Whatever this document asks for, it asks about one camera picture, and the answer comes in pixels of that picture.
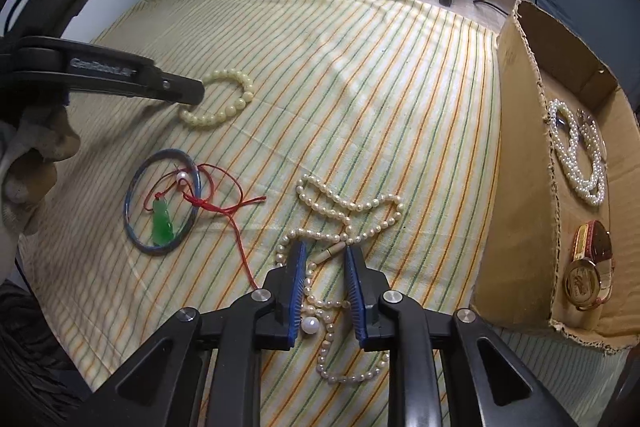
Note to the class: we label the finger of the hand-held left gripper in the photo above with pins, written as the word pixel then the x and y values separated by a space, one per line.
pixel 125 74

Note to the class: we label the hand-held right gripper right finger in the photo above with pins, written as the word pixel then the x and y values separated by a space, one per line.
pixel 357 294

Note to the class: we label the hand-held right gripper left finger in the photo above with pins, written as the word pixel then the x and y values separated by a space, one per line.
pixel 296 292

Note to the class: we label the cardboard box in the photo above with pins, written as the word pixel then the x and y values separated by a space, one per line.
pixel 520 157

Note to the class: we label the person's left hand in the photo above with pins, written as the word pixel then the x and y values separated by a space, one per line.
pixel 35 157

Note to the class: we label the blue bangle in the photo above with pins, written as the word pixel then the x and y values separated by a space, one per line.
pixel 126 212

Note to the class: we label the striped cloth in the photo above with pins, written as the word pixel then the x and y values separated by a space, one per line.
pixel 375 107

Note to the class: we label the dark cloth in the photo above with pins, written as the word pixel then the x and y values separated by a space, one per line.
pixel 30 357

